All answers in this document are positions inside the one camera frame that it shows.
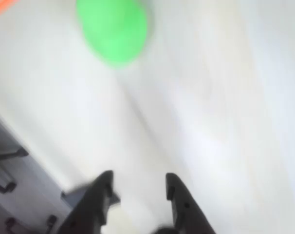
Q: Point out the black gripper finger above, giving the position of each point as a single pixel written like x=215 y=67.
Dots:
x=186 y=214
x=91 y=207

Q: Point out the green rubber duck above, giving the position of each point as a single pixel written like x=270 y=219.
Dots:
x=113 y=31

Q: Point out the orange tape strip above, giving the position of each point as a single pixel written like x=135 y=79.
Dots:
x=0 y=8

